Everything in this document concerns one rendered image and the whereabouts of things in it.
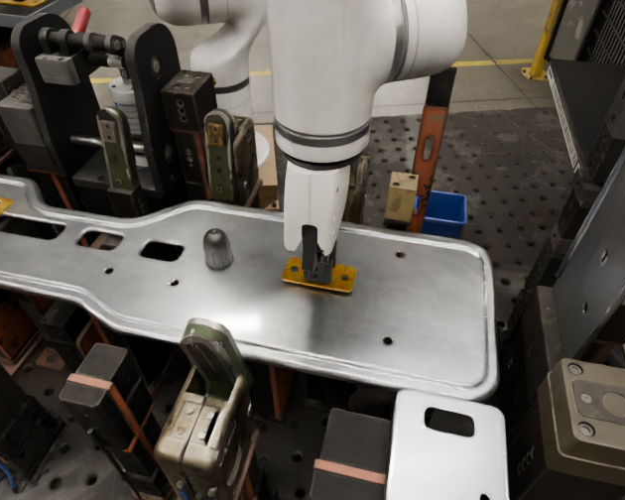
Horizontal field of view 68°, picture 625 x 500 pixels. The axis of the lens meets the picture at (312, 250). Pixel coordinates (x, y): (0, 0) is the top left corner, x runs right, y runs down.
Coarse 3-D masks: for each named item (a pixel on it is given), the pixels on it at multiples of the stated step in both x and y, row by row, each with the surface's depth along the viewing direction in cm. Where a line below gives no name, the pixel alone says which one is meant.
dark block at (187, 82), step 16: (176, 80) 65; (192, 80) 65; (208, 80) 67; (176, 96) 64; (192, 96) 63; (208, 96) 68; (176, 112) 65; (192, 112) 65; (208, 112) 68; (176, 128) 67; (192, 128) 67; (192, 144) 69; (192, 160) 71; (192, 176) 73; (192, 192) 76; (208, 192) 75
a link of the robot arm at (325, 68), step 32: (288, 0) 31; (320, 0) 30; (352, 0) 30; (384, 0) 32; (288, 32) 32; (320, 32) 31; (352, 32) 32; (384, 32) 33; (288, 64) 34; (320, 64) 33; (352, 64) 33; (384, 64) 35; (288, 96) 36; (320, 96) 35; (352, 96) 35; (288, 128) 38; (320, 128) 36; (352, 128) 37
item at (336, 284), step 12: (288, 264) 56; (300, 264) 56; (336, 264) 56; (288, 276) 54; (300, 276) 54; (336, 276) 54; (348, 276) 54; (324, 288) 53; (336, 288) 53; (348, 288) 53
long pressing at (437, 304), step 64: (0, 192) 67; (0, 256) 58; (64, 256) 58; (128, 256) 58; (192, 256) 58; (256, 256) 58; (384, 256) 58; (448, 256) 58; (128, 320) 51; (256, 320) 51; (320, 320) 51; (384, 320) 51; (448, 320) 51; (384, 384) 46; (448, 384) 45
